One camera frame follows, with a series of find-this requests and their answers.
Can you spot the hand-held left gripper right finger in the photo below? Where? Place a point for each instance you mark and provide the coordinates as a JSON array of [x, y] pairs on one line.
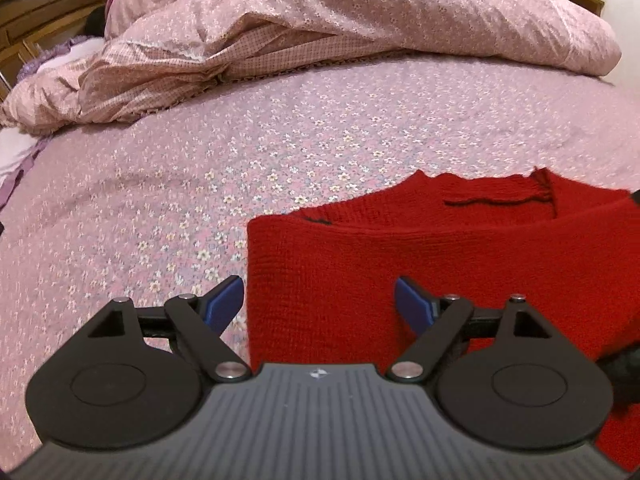
[[412, 305]]

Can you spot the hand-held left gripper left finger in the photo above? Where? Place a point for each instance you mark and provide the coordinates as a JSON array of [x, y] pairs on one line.
[[225, 305]]

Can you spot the red knit cardigan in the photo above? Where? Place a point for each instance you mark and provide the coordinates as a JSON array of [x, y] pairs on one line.
[[350, 270]]

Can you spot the pink floral bed sheet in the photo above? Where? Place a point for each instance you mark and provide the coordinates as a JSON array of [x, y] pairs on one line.
[[200, 170]]

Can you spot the pale lilac pillow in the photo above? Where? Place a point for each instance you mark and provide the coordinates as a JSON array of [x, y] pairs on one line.
[[12, 155]]

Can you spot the pink floral duvet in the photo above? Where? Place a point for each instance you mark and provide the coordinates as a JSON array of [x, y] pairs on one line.
[[350, 10]]

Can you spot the wooden headboard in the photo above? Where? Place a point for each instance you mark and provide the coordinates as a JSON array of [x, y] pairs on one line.
[[35, 15]]

